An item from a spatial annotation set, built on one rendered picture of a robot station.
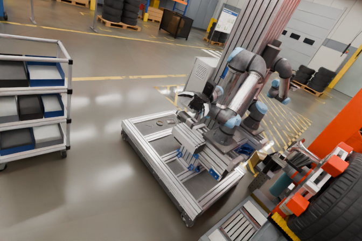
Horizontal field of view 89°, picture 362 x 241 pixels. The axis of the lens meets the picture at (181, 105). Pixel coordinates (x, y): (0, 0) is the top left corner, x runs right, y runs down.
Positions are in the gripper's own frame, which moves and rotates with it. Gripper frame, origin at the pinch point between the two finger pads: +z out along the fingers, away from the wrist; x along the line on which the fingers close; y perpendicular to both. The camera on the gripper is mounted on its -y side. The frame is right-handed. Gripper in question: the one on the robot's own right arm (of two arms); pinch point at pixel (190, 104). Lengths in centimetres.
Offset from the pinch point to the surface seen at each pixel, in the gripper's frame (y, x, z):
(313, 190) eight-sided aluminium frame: 18, -74, -41
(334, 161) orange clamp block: 0, -71, -48
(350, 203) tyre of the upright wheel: 9, -85, -37
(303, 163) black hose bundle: 14, -64, -52
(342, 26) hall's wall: -212, -137, -1386
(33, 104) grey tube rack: 87, 111, 8
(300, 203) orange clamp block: 26, -72, -34
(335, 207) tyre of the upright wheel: 15, -82, -35
